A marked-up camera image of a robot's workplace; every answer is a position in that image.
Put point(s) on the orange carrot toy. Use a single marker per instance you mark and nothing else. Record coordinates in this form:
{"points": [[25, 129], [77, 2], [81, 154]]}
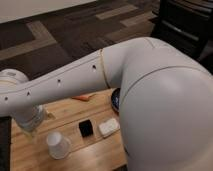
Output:
{"points": [[84, 98]]}

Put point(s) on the black cabinet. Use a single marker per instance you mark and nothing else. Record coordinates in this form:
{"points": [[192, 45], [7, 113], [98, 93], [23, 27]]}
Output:
{"points": [[185, 24]]}

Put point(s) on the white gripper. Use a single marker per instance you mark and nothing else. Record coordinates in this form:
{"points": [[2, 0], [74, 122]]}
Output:
{"points": [[29, 119]]}

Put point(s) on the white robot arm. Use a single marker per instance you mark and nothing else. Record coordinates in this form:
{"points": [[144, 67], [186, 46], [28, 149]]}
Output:
{"points": [[165, 105]]}

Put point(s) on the black eraser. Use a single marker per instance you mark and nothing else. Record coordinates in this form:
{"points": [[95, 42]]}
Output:
{"points": [[86, 128]]}

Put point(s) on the dark blue bowl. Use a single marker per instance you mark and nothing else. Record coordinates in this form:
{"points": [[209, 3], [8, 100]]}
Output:
{"points": [[115, 100]]}

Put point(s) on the white sponge block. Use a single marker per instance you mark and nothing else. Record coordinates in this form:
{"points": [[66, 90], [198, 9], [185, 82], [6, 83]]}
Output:
{"points": [[109, 127]]}

